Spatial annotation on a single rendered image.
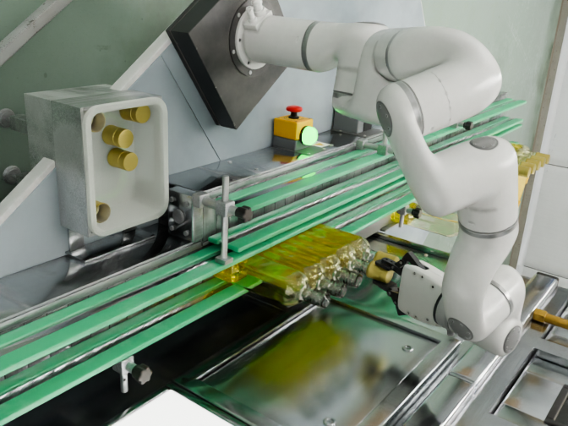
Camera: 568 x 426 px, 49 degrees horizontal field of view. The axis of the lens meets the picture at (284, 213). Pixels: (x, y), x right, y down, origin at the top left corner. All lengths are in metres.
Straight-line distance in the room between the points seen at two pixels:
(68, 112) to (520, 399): 0.95
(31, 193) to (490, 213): 0.72
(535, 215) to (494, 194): 6.40
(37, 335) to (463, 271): 0.63
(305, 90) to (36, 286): 0.86
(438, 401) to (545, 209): 6.16
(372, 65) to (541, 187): 6.22
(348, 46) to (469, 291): 0.48
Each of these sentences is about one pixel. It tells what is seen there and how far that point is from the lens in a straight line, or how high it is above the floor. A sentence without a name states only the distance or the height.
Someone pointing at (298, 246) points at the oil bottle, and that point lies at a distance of 1.28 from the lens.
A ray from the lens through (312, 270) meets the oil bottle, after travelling 1.18.
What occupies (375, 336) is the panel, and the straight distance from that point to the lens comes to 1.29.
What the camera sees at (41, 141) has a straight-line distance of 1.14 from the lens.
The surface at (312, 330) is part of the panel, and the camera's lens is 1.28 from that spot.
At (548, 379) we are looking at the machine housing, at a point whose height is 1.48.
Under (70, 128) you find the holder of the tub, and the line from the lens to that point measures 1.06.
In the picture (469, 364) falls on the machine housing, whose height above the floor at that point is 1.36.
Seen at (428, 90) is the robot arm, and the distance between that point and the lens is 0.86.
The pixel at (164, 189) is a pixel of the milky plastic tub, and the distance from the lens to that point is 1.16.
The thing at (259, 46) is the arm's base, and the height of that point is 0.87.
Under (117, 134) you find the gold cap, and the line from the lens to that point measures 1.10.
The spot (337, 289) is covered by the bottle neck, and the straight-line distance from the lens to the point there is 1.16.
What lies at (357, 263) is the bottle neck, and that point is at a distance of 1.27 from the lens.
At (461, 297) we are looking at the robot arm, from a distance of 0.97.
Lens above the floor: 1.65
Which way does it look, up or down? 33 degrees down
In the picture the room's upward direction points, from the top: 107 degrees clockwise
